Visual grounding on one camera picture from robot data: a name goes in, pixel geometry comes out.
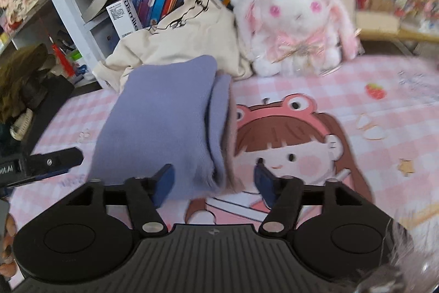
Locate purple knit sweater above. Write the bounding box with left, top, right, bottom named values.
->
left=89, top=55, right=243, bottom=200

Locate cream wrist watch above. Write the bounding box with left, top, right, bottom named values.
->
left=10, top=108, right=33, bottom=141

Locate olive brown garment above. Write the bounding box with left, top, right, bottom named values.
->
left=1, top=43, right=55, bottom=124

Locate pink checked cartoon desk mat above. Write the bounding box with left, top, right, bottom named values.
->
left=11, top=59, right=438, bottom=292

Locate white pink plush bunny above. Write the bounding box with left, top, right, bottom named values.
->
left=230, top=0, right=359, bottom=77

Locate white medicine box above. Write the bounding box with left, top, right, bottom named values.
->
left=106, top=0, right=143, bottom=39

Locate cream t-shirt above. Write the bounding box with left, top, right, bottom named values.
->
left=93, top=0, right=252, bottom=92

